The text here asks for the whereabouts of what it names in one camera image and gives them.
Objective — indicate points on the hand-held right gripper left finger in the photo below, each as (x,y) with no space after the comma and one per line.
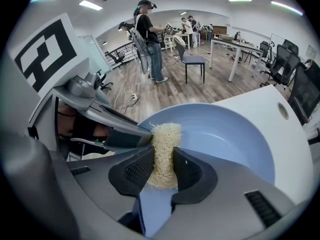
(82,199)

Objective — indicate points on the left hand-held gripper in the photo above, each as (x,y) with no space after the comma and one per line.
(47,56)

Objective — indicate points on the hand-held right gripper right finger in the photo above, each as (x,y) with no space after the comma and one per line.
(225,204)

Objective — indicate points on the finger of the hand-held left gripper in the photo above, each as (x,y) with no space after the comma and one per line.
(117,120)
(127,139)

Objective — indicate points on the beige loofah sponge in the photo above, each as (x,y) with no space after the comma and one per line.
(165,144)

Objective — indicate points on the light blue plate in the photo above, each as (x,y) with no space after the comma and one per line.
(220,139)

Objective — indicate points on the person's left hand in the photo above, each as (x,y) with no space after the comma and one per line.
(80,127)

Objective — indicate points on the white power strip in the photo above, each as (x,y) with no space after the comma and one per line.
(134,97)

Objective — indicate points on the black metal railing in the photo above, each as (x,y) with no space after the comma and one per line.
(125,49)

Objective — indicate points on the white side table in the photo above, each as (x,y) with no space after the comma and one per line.
(169,42)

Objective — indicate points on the blue seat chair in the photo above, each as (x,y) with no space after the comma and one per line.
(191,59)

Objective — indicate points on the wooden cabinet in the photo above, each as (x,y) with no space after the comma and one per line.
(220,30)

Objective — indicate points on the black mesh office chair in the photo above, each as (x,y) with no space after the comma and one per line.
(265,49)
(306,89)
(283,64)
(291,46)

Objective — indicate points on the framed wall picture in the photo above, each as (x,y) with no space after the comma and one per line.
(312,51)

